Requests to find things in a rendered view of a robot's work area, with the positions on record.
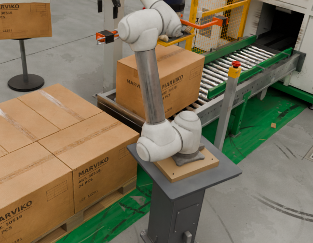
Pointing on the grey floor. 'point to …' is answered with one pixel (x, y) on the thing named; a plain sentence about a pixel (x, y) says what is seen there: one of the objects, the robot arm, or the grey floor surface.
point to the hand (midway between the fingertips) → (107, 13)
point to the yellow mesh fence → (214, 14)
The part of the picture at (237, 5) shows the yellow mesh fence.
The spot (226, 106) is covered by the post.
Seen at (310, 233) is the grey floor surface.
